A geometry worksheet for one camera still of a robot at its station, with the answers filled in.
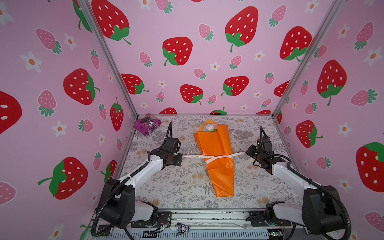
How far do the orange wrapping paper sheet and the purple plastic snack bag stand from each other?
33cm

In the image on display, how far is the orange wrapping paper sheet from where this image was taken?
84 centimetres

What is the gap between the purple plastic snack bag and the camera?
3.58ft
